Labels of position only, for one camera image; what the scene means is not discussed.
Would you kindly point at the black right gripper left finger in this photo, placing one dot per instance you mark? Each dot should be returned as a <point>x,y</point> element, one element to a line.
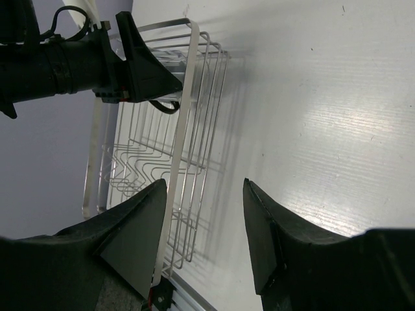
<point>104,263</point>

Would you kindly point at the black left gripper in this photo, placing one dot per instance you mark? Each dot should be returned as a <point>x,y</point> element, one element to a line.
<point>86,61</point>

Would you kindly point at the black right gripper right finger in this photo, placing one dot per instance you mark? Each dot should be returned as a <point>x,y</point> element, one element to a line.
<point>298,265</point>

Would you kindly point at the clear round glass cup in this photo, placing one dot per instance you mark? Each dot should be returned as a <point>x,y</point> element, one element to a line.
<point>174,61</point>

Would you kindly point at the dark green ceramic mug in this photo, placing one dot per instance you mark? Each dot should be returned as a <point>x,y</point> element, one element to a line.
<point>172,109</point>

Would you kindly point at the wire dish rack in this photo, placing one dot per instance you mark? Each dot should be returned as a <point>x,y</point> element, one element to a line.
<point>132,145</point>

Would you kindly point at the aluminium rail frame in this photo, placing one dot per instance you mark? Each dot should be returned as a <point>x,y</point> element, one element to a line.
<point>175,294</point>

